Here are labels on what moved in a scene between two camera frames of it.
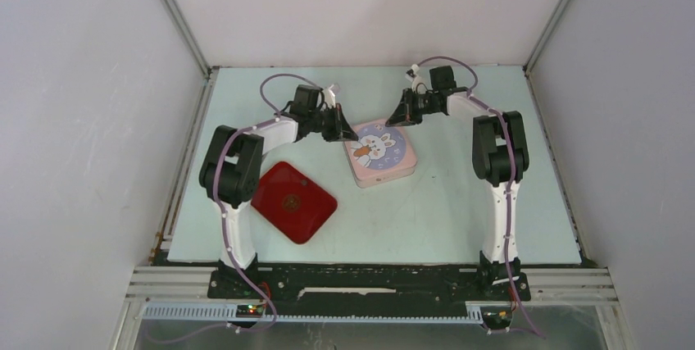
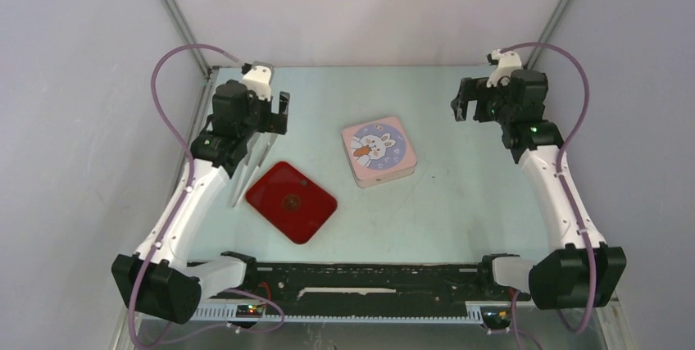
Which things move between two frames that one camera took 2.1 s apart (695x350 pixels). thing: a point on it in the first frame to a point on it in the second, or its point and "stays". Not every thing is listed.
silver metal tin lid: [381, 151] stays
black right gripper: [406, 114] to [473, 89]
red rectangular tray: [292, 202] stays
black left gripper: [340, 130] to [274, 122]
